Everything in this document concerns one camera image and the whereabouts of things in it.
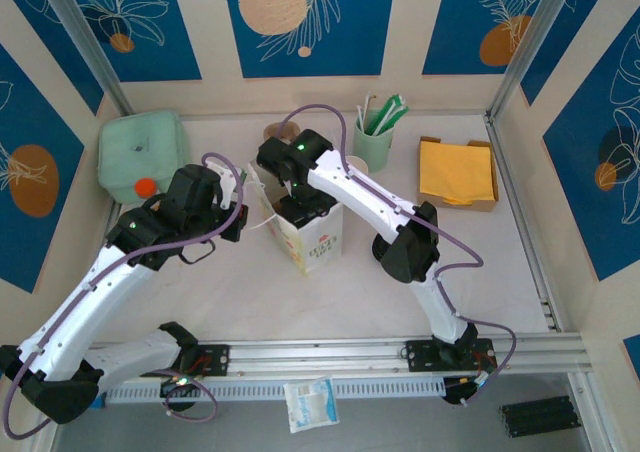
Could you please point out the black cup lid stack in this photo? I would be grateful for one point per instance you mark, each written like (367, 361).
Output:
(379, 249)

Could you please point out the aluminium frame post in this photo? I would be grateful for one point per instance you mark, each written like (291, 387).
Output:
(86, 42)
(534, 42)

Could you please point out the yellow paper napkins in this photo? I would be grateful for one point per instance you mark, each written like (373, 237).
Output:
(455, 172)

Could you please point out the white paper bag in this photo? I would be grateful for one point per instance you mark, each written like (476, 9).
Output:
(320, 252)

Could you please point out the clear bottle with orange cap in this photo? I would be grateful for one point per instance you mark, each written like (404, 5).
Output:
(146, 188)

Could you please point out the aluminium side rail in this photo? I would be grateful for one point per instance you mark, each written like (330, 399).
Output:
(525, 222)

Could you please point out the brown pulp cup carrier stack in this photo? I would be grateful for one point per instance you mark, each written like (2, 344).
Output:
(274, 131)

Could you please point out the green straw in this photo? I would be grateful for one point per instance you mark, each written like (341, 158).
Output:
(395, 118)
(387, 112)

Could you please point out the white wrapped straw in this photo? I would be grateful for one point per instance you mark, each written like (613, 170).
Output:
(361, 117)
(370, 109)

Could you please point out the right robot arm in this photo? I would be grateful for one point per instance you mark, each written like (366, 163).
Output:
(360, 187)

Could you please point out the blue plastic piece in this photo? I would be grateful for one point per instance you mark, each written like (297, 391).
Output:
(99, 402)

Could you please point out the green white paper cup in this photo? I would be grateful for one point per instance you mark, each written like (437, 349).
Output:
(359, 163)

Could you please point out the white blue plastic packet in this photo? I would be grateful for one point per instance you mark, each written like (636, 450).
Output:
(310, 404)

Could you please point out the mint green lunch box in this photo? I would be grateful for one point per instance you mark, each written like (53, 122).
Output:
(135, 147)

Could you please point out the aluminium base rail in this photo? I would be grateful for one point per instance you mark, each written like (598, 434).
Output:
(325, 354)

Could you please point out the mint green straw holder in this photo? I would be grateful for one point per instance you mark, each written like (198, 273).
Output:
(375, 149)

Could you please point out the black ribbed block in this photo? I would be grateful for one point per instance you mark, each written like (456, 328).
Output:
(540, 417)

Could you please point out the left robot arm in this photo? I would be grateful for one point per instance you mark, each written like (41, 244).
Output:
(70, 312)

